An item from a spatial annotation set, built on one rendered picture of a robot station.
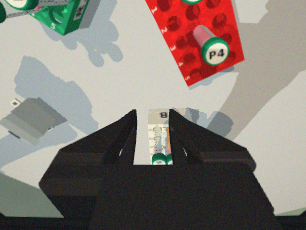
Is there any red block with round holes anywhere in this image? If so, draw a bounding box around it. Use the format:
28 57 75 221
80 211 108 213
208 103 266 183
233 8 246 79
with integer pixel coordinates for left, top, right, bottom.
145 0 244 86

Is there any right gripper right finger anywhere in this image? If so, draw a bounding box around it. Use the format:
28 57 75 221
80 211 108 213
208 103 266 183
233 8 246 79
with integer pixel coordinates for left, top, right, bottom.
168 109 256 172

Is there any green tube rack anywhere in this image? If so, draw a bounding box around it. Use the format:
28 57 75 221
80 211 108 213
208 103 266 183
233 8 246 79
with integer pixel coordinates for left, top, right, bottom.
29 0 89 36

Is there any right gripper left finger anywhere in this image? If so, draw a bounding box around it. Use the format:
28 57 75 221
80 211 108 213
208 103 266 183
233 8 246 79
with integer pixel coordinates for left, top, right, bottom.
49 109 137 166

